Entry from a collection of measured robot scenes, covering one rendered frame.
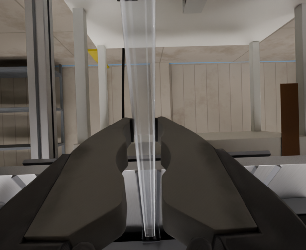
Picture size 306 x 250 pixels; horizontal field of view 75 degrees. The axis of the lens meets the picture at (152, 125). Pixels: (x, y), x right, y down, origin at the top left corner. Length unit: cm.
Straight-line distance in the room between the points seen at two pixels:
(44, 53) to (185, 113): 307
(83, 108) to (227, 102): 323
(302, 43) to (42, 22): 68
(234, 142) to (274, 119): 344
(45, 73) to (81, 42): 19
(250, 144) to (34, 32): 60
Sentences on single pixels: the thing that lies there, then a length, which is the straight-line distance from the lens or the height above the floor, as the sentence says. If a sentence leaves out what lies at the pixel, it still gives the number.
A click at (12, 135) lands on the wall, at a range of 403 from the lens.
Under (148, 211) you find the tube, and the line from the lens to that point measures 23.
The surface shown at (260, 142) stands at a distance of 64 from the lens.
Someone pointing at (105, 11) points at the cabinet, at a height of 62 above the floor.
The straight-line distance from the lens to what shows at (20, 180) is 23.
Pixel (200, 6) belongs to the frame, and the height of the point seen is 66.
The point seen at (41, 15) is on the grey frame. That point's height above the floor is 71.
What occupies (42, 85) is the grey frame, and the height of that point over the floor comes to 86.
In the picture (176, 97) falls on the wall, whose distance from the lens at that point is 344.
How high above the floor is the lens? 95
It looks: 1 degrees up
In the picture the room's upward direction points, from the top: 178 degrees clockwise
